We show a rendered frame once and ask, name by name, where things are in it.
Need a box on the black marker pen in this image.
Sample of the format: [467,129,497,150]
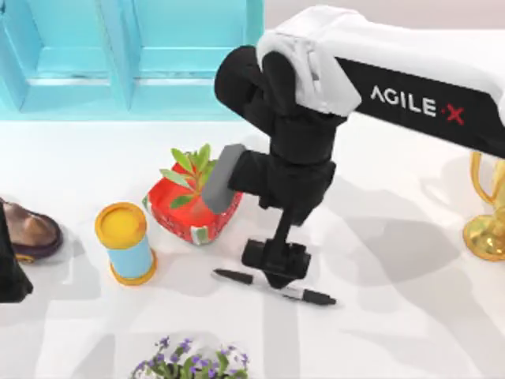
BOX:
[211,268,338,307]

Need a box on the red pot with green plant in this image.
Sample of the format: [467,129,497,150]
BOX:
[141,142,244,246]

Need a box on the purple flower plant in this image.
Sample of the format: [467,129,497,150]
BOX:
[131,335,252,379]

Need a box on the yellow and blue can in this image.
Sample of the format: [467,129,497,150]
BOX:
[94,201,158,287]

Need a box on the gold trophy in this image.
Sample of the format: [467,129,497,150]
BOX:
[462,151,505,261]

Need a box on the brown shoe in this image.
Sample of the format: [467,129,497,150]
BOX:
[0,197,64,262]

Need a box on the light blue rack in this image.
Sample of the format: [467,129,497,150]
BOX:
[0,0,266,122]

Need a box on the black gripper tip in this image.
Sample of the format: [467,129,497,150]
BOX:
[0,205,35,305]

